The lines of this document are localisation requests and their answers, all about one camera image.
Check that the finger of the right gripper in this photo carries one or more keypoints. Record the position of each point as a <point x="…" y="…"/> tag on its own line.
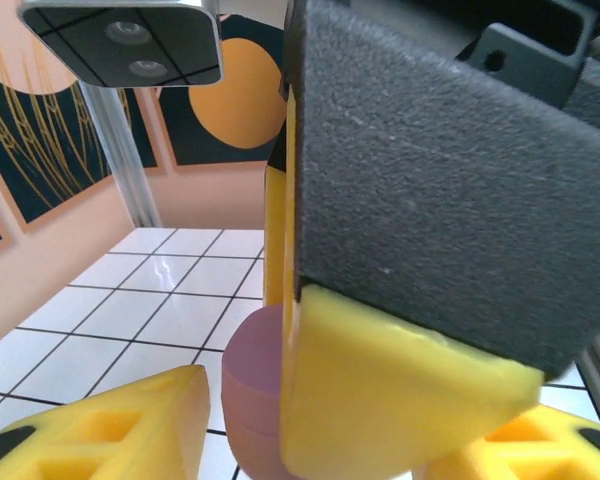
<point x="430" y="225"/>
<point x="274" y="225"/>

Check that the wall panel pink circle gold lines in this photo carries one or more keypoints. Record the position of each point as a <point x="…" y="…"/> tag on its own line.
<point x="30" y="140"/>

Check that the purple earbud charging case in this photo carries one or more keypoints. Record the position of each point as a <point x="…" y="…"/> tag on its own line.
<point x="252" y="375"/>

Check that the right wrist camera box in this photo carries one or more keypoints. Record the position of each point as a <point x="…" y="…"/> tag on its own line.
<point x="120" y="40"/>

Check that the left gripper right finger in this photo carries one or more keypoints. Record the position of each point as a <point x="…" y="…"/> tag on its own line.
<point x="555" y="450"/>

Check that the aluminium corner post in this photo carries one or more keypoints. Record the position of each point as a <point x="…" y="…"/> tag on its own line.
<point x="125" y="165"/>

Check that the wall panel feather orange oval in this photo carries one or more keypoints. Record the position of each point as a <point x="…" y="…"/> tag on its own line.
<point x="230" y="100"/>

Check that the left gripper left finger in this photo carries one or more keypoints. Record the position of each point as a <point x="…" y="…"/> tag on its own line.
<point x="130" y="440"/>

